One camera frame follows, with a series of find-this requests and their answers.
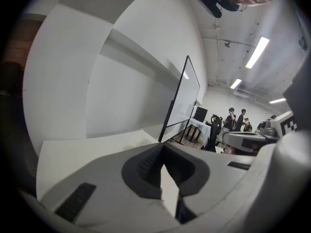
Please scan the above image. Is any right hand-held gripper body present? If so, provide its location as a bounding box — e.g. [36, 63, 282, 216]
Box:
[223, 110, 299, 155]

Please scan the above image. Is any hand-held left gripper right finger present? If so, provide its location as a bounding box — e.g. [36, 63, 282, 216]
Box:
[162, 142, 257, 225]

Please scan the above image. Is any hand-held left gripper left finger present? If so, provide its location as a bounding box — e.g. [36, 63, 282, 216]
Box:
[38, 142, 182, 231]

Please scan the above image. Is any black office chair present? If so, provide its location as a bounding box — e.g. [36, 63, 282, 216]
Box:
[203, 114, 225, 152]

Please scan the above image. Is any dark wooden stool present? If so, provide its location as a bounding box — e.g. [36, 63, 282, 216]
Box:
[180, 124, 203, 145]

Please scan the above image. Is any table with white cloth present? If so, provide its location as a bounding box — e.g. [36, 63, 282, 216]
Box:
[186, 116, 212, 150]

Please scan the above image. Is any ceiling air conditioner vent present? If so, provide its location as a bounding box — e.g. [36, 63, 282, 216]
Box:
[233, 88, 255, 99]

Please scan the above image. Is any black monitor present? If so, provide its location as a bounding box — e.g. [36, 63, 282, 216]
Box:
[194, 106, 208, 122]

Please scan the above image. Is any black framed whiteboard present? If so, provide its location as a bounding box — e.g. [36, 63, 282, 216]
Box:
[157, 55, 201, 143]

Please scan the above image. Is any black head-worn camera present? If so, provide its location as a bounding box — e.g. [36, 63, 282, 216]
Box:
[196, 0, 246, 18]

